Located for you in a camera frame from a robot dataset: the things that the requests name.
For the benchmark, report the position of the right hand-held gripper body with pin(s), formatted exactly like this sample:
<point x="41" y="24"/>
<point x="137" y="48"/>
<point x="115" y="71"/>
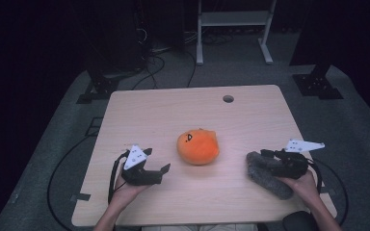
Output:
<point x="292" y="165"/>

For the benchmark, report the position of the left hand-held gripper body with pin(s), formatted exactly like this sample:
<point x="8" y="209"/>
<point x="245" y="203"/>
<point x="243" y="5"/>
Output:
<point x="139" y="176"/>

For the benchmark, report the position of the grey fluffy cloth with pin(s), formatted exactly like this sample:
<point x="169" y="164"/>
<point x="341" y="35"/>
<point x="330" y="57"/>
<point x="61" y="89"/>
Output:
<point x="269" y="186"/>

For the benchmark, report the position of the orange plush toy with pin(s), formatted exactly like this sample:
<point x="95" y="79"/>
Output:
<point x="199" y="149"/>

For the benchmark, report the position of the person's left hand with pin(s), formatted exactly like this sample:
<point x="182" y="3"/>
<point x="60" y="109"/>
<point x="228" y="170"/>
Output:
<point x="126" y="192"/>

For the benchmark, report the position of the person's right hand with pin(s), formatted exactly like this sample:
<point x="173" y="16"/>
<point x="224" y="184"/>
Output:
<point x="303" y="189"/>

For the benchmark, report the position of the black tape strip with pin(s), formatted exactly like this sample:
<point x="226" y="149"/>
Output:
<point x="82" y="197"/>
<point x="329" y="191"/>

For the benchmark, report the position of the black stand base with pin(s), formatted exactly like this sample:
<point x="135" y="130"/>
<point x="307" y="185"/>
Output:
<point x="101" y="88"/>
<point x="314" y="86"/>

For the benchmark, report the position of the black equipment tower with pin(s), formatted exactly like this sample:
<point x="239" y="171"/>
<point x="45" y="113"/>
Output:
<point x="167" y="25"/>

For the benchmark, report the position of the white metal stand frame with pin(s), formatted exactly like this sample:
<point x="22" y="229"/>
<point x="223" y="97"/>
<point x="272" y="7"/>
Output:
<point x="234" y="18"/>

